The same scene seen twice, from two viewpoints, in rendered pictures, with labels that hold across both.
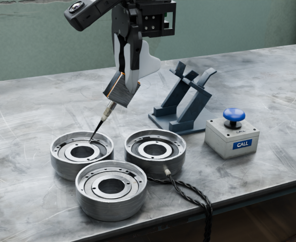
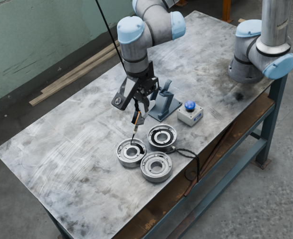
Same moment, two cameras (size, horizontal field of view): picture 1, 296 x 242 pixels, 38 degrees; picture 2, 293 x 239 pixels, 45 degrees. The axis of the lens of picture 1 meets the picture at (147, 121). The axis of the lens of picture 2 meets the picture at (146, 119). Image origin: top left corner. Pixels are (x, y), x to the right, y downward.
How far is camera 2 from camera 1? 0.65 m
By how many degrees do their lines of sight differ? 23
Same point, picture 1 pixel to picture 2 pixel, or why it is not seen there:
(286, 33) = not seen: outside the picture
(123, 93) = (141, 119)
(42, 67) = (10, 53)
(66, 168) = (131, 164)
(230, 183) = (200, 140)
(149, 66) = (151, 105)
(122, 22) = (137, 95)
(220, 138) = (187, 118)
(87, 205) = (153, 179)
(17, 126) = (83, 143)
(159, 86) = not seen: hidden behind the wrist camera
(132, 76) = (146, 114)
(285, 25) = not seen: outside the picture
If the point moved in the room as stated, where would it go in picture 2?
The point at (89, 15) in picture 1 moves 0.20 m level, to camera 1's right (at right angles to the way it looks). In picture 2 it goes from (126, 103) to (186, 82)
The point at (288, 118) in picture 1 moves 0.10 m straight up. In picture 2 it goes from (209, 85) to (209, 66)
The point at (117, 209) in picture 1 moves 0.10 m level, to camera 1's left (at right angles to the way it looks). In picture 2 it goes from (165, 176) to (137, 188)
